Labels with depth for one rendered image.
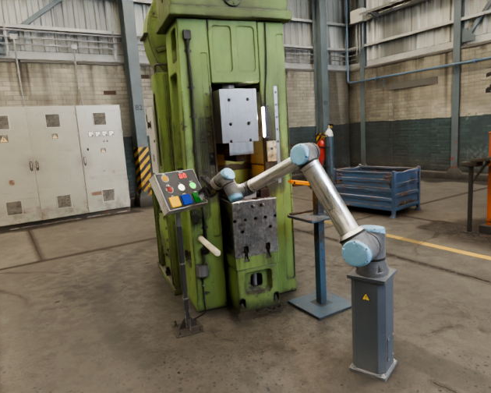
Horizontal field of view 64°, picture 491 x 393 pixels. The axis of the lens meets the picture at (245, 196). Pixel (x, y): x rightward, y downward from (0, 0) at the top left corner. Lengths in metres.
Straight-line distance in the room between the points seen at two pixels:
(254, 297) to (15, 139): 5.63
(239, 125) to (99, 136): 5.25
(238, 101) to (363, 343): 1.87
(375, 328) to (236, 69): 2.10
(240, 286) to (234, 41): 1.92
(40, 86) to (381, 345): 7.53
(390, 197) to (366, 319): 4.13
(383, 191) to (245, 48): 3.81
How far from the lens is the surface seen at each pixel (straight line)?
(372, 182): 6.54
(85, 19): 9.16
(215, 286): 3.37
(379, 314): 2.43
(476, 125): 10.28
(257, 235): 3.16
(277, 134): 3.37
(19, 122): 7.88
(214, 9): 3.24
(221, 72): 3.22
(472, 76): 10.37
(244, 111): 3.10
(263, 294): 3.34
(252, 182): 2.59
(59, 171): 7.94
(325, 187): 2.18
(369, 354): 2.56
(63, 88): 8.67
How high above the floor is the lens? 1.45
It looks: 9 degrees down
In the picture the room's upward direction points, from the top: 4 degrees counter-clockwise
